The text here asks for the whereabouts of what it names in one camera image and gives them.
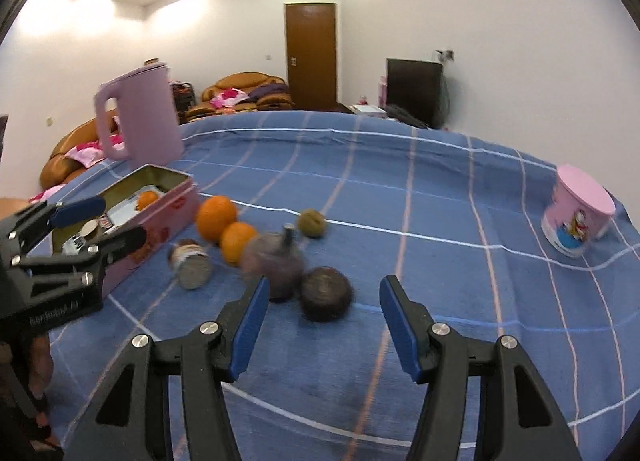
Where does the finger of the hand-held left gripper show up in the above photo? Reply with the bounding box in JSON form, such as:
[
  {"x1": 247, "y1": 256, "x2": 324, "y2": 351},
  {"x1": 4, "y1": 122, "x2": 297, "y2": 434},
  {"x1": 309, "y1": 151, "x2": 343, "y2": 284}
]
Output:
[
  {"x1": 0, "y1": 196, "x2": 107, "y2": 262},
  {"x1": 12, "y1": 225, "x2": 148, "y2": 292}
]

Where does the brown leather armchair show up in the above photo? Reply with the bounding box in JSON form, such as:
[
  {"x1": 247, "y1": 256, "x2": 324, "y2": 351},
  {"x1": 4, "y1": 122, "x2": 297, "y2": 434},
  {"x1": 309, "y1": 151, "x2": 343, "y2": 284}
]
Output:
[{"x1": 0, "y1": 197, "x2": 32, "y2": 216}]

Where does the brown leather sofa with blanket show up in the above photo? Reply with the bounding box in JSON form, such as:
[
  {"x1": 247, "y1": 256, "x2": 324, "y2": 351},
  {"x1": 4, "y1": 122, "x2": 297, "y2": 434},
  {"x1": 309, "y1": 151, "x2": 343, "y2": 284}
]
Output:
[{"x1": 185, "y1": 71, "x2": 296, "y2": 124}]

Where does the purple blanket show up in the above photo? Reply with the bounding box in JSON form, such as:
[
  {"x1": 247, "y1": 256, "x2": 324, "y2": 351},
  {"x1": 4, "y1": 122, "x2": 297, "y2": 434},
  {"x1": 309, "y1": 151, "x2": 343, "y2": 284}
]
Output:
[{"x1": 247, "y1": 82, "x2": 290, "y2": 102}]

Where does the black television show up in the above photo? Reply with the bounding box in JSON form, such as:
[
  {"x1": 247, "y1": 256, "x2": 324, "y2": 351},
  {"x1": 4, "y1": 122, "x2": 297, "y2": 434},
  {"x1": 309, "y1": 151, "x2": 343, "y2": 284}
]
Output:
[{"x1": 385, "y1": 58, "x2": 447, "y2": 129}]

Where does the dark shelf rack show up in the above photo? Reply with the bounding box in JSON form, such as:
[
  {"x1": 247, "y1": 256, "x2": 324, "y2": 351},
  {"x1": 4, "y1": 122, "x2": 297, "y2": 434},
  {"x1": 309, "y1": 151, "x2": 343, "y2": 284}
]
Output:
[{"x1": 170, "y1": 81, "x2": 195, "y2": 114}]

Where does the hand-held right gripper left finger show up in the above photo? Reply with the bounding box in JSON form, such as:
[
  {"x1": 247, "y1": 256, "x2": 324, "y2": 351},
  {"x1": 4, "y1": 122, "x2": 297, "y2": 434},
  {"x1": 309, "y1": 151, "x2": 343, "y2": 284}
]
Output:
[{"x1": 62, "y1": 275, "x2": 271, "y2": 461}]

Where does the olive brown small fruit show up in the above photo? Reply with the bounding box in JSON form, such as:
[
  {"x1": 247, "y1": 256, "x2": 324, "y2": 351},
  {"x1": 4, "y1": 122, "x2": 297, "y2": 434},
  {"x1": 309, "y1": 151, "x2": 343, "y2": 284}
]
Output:
[{"x1": 298, "y1": 210, "x2": 328, "y2": 239}]

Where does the pink electric kettle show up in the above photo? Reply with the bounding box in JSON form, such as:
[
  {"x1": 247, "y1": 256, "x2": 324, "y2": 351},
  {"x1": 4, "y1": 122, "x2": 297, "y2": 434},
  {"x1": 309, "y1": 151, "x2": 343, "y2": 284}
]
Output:
[{"x1": 94, "y1": 62, "x2": 187, "y2": 167}]

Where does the long brown leather sofa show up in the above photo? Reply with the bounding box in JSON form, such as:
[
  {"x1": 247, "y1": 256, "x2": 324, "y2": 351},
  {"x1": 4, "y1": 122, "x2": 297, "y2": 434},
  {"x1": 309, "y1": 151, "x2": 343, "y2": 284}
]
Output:
[{"x1": 39, "y1": 116, "x2": 126, "y2": 189}]

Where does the pink cartoon mug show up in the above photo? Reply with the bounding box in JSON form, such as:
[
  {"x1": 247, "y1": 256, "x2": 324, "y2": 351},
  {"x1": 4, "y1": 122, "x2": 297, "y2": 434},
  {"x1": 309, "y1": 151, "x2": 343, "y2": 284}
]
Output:
[{"x1": 541, "y1": 164, "x2": 617, "y2": 259}]

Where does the brown wooden door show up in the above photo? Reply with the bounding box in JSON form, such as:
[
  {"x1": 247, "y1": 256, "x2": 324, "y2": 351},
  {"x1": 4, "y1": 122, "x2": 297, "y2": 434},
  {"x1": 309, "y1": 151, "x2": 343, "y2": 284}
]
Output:
[{"x1": 284, "y1": 2, "x2": 337, "y2": 112}]

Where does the person's left hand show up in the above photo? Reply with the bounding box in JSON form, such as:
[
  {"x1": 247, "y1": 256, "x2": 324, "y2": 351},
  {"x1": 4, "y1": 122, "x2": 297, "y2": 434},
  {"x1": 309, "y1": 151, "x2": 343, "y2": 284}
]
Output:
[{"x1": 27, "y1": 331, "x2": 55, "y2": 437}]

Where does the blue plaid tablecloth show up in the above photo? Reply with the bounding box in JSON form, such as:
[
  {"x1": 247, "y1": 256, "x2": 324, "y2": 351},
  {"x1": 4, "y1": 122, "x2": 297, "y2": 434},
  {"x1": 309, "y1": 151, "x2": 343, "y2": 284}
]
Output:
[{"x1": 30, "y1": 110, "x2": 640, "y2": 461}]

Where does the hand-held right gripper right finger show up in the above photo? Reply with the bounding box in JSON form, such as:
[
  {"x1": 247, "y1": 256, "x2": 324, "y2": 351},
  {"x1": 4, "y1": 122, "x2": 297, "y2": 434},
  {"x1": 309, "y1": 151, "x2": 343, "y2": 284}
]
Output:
[{"x1": 379, "y1": 275, "x2": 583, "y2": 461}]

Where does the small brown can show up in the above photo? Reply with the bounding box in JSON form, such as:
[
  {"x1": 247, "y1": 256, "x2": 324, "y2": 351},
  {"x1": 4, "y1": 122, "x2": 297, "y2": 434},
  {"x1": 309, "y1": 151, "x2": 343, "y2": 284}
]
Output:
[{"x1": 167, "y1": 239, "x2": 215, "y2": 290}]

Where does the large purple fruit with stem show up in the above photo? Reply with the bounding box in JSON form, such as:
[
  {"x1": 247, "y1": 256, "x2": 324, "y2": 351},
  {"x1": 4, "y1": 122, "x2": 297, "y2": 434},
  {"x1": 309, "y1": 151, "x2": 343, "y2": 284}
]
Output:
[{"x1": 241, "y1": 224, "x2": 306, "y2": 303}]

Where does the printed paper sheet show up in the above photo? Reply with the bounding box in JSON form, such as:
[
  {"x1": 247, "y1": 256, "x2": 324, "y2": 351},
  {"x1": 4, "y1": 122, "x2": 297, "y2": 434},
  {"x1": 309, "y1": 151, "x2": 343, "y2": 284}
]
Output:
[{"x1": 60, "y1": 186, "x2": 166, "y2": 257}]

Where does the pink metal tin box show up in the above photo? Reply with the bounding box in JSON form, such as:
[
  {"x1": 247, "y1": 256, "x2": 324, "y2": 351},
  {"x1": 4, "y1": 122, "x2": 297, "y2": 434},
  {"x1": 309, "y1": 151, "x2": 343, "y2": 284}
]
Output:
[{"x1": 51, "y1": 164, "x2": 201, "y2": 302}]

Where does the dark brown round fruit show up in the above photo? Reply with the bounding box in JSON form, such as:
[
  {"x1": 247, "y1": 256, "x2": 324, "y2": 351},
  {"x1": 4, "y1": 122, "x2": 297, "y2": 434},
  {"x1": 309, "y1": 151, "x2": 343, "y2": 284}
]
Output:
[{"x1": 299, "y1": 267, "x2": 355, "y2": 322}]

